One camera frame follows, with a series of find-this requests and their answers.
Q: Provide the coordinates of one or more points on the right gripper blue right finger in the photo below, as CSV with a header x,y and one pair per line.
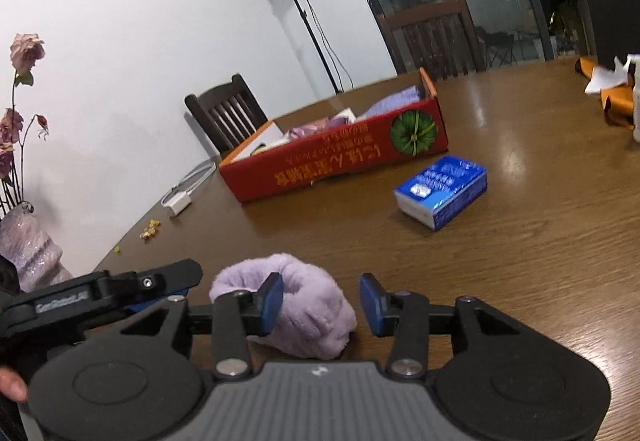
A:
x,y
403,316

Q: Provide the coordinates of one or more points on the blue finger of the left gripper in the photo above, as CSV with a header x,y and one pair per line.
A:
x,y
138,307

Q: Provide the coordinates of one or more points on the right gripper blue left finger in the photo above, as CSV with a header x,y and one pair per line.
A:
x,y
239,315

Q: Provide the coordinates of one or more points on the blue tissue pack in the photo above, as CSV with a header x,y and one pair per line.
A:
x,y
440,192

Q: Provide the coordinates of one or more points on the purple cleaning cloth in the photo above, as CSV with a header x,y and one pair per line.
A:
x,y
393,102

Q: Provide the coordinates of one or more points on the white round sponge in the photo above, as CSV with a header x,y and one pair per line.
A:
x,y
345,115

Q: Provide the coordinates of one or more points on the person's left hand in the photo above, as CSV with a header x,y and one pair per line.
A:
x,y
12,385

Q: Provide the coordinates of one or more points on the yellow crumbs on table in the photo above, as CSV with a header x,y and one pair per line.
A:
x,y
148,232

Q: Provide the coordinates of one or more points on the pink ceramic vase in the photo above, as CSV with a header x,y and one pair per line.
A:
x,y
29,247

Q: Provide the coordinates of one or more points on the red cardboard box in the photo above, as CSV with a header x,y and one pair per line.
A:
x,y
268,163

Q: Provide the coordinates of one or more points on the dark wooden chair left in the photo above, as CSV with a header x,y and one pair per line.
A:
x,y
228,114

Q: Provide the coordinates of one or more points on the dark wooden chair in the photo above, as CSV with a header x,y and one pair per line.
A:
x,y
228,114
439,37

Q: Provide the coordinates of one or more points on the dried pink roses bouquet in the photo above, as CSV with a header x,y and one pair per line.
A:
x,y
26,51

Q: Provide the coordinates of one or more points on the dark wooden chair right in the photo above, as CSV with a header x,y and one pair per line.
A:
x,y
439,37

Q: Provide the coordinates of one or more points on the orange snack packet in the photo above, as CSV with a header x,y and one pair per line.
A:
x,y
612,87

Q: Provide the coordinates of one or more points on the white spray bottle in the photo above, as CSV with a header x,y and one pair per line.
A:
x,y
635,59

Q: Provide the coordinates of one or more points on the white charger with cable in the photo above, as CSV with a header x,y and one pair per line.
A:
x,y
180,196

